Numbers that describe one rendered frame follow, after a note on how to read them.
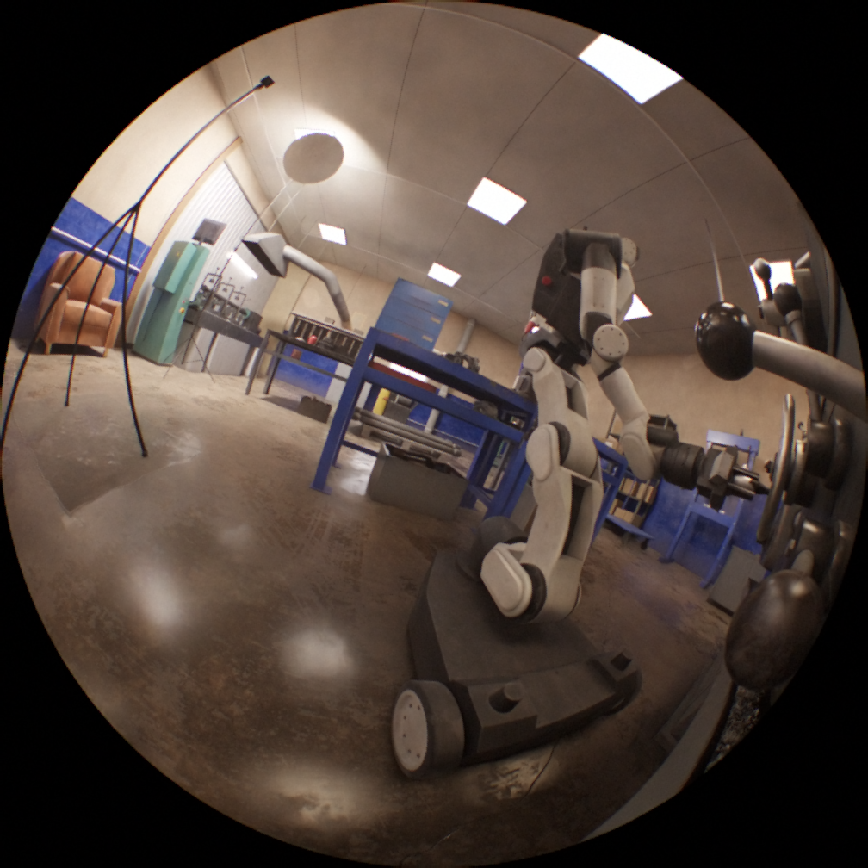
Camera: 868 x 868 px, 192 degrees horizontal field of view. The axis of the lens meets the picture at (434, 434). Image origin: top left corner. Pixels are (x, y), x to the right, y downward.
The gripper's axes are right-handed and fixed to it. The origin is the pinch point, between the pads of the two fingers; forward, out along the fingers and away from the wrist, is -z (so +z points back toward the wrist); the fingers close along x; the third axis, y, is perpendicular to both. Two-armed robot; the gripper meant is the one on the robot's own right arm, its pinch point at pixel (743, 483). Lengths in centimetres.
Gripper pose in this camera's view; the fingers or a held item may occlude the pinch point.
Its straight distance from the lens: 57.6
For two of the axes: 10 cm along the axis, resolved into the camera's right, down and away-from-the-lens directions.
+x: 5.5, -8.4, -0.1
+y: 8.0, 5.3, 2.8
